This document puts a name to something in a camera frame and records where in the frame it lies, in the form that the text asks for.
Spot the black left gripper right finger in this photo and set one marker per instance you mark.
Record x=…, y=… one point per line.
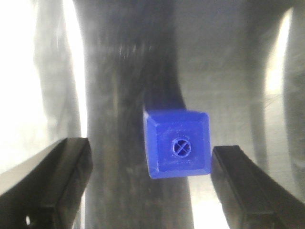
x=250, y=198

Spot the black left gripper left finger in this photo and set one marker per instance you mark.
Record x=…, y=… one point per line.
x=45, y=191

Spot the blue bottle part with neck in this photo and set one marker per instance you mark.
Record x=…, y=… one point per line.
x=177, y=143

